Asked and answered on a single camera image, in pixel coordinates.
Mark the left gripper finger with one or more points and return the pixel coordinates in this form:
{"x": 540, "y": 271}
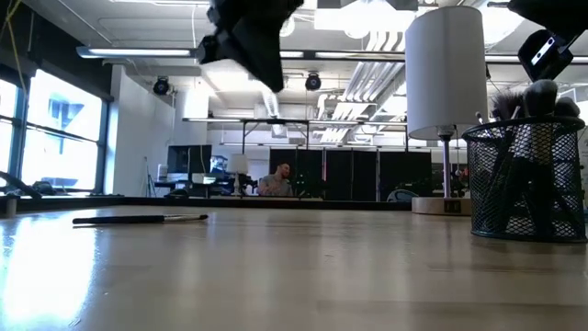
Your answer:
{"x": 250, "y": 50}
{"x": 274, "y": 50}

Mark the large round powder brush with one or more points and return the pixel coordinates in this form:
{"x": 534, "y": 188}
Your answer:
{"x": 541, "y": 96}

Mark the grey round-head makeup brush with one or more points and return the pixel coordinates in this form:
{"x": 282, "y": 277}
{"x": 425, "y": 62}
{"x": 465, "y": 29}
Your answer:
{"x": 566, "y": 108}

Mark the thin black makeup brush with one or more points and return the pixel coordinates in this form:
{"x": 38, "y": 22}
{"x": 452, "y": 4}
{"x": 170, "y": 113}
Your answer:
{"x": 115, "y": 220}
{"x": 480, "y": 117}

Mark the black round ceiling spotlight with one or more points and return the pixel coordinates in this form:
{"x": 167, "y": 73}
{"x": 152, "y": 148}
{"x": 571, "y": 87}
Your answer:
{"x": 161, "y": 86}
{"x": 313, "y": 82}

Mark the white ceiling pipes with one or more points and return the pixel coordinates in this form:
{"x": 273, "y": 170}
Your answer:
{"x": 367, "y": 78}

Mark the white shade table lamp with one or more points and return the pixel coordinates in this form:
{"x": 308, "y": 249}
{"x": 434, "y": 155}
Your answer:
{"x": 445, "y": 69}

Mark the long ceiling light bar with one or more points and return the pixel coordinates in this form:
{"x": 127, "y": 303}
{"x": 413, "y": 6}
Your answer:
{"x": 138, "y": 52}

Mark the small white background lamp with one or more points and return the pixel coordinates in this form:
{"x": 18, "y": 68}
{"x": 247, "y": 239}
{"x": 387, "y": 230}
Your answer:
{"x": 238, "y": 163}

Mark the monitor with blue screen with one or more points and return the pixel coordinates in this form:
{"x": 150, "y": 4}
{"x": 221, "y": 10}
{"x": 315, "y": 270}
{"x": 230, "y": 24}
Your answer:
{"x": 219, "y": 164}

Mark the black computer monitor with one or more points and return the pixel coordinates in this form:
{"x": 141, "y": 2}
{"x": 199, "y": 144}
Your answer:
{"x": 188, "y": 158}

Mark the person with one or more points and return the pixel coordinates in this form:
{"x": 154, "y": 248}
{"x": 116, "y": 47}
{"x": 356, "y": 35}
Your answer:
{"x": 275, "y": 186}

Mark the dark office desk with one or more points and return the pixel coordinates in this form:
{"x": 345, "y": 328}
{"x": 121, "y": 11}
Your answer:
{"x": 202, "y": 186}

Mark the black partition panels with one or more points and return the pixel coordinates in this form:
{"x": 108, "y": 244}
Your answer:
{"x": 349, "y": 174}

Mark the white box device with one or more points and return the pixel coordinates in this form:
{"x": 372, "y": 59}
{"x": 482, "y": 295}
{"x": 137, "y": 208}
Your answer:
{"x": 162, "y": 172}

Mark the grey office chair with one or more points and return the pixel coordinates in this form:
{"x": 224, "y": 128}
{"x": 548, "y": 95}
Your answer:
{"x": 400, "y": 196}

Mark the large bright window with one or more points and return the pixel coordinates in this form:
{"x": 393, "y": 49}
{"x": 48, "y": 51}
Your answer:
{"x": 59, "y": 138}

